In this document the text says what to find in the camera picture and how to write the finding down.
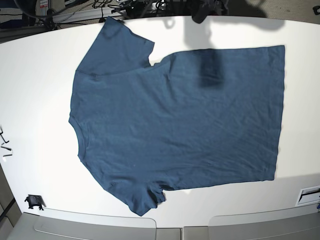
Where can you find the blue T-shirt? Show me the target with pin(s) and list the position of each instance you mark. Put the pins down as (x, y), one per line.
(198, 118)

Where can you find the metal hex keys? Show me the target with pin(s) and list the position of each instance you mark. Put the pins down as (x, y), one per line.
(8, 152)

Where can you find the white label plate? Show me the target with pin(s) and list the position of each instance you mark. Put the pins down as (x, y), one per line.
(308, 196)

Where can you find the grey chair left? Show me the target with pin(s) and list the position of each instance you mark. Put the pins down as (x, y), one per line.
(34, 227)

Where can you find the grey chair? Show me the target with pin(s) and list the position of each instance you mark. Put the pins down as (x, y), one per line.
(34, 227)
(298, 223)

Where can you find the grey chair right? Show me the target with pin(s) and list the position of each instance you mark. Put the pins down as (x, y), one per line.
(298, 223)

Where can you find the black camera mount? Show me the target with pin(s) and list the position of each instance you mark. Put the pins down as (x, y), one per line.
(200, 9)

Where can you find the black clamp bracket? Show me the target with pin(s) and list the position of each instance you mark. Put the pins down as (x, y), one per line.
(35, 201)

